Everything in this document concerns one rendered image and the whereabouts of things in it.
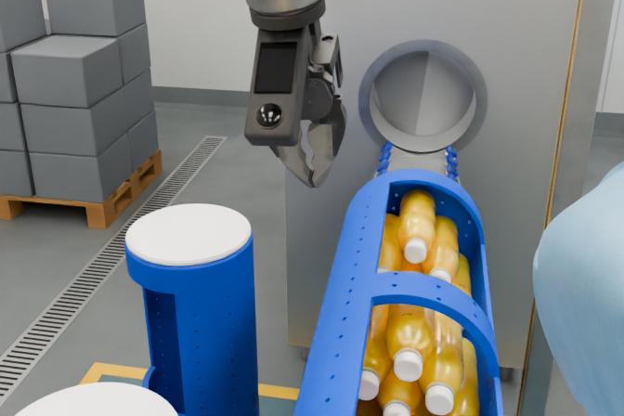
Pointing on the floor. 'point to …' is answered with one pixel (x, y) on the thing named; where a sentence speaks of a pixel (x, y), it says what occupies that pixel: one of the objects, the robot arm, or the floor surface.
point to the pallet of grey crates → (75, 97)
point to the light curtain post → (570, 157)
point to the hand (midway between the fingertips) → (312, 181)
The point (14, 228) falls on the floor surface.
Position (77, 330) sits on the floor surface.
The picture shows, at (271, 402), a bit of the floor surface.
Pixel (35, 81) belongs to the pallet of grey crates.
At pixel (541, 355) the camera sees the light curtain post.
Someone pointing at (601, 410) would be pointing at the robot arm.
